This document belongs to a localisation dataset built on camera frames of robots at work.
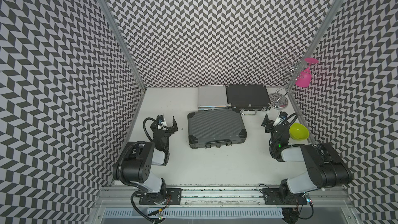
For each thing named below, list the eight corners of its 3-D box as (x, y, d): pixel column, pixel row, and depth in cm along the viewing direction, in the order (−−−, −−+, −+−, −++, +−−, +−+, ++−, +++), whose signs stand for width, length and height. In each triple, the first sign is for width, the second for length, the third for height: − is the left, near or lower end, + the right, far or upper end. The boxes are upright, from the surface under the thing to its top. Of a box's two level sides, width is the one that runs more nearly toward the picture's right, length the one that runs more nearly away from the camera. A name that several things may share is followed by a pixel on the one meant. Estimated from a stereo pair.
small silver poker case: (197, 112, 106) (197, 107, 102) (198, 89, 120) (198, 84, 116) (227, 112, 106) (228, 107, 102) (224, 89, 120) (225, 84, 116)
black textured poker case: (228, 115, 104) (229, 110, 99) (225, 89, 119) (226, 84, 115) (270, 115, 104) (273, 110, 99) (262, 89, 119) (264, 84, 115)
